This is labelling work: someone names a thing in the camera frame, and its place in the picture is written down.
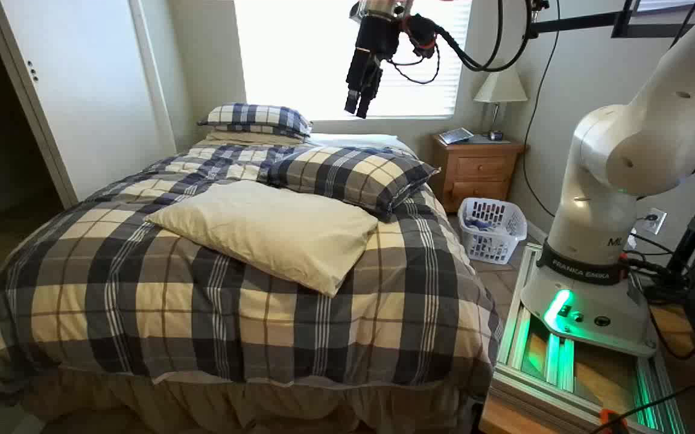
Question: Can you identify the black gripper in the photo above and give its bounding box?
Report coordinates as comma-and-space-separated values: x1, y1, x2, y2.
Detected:
344, 14, 404, 121

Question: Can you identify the large checkered pillow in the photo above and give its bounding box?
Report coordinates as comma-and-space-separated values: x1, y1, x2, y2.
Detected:
261, 143, 443, 224

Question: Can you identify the small checkered pillow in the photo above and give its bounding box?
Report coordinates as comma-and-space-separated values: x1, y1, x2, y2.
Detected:
198, 101, 315, 141

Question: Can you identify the white pillow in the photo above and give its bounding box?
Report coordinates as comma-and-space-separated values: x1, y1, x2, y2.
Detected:
145, 178, 381, 300

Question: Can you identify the white bed sheet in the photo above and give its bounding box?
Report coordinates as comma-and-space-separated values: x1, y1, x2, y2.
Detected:
306, 131, 416, 154

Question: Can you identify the blue book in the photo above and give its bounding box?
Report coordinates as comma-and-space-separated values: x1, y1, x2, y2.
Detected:
437, 125, 475, 149

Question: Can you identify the wooden nightstand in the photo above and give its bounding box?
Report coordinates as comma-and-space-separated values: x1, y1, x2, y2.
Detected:
431, 136, 525, 214

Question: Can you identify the white shade table lamp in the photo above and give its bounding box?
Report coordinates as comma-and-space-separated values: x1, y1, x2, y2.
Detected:
474, 67, 532, 143

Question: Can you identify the white laundry basket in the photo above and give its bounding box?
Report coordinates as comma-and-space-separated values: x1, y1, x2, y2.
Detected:
456, 196, 532, 267

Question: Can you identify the white closet door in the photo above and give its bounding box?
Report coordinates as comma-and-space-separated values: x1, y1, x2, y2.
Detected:
0, 0, 177, 207

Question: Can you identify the bed with plaid comforter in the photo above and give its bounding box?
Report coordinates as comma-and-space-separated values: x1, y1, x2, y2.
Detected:
0, 131, 502, 405

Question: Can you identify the beige bed skirt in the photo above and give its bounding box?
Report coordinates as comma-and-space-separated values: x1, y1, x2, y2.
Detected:
7, 368, 489, 434

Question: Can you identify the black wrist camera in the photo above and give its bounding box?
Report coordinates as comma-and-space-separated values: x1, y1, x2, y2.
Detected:
405, 12, 445, 60

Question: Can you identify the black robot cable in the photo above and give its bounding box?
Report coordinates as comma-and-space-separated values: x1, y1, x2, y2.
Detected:
431, 0, 539, 74

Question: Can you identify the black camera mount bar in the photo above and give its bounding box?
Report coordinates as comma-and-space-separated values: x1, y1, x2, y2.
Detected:
525, 0, 695, 42

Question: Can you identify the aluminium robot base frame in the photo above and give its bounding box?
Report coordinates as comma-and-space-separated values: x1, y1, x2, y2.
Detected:
490, 238, 689, 434

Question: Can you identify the white wall outlet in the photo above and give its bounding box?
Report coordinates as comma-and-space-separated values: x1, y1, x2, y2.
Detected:
642, 207, 671, 237

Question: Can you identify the black floor cable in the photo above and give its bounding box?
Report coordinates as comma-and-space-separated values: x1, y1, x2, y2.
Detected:
591, 376, 695, 434

